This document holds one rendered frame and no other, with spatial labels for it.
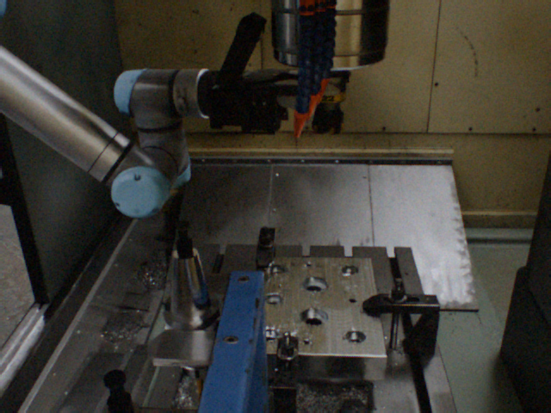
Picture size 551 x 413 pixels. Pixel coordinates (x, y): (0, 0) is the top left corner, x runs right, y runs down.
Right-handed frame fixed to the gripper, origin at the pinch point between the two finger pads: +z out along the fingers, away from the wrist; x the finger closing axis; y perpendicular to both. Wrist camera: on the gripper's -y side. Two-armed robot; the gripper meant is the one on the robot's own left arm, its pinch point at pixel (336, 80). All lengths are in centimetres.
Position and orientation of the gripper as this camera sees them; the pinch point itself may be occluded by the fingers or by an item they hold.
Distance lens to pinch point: 83.3
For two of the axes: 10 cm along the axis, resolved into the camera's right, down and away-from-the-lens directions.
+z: 9.4, 0.8, -3.2
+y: 0.8, 8.9, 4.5
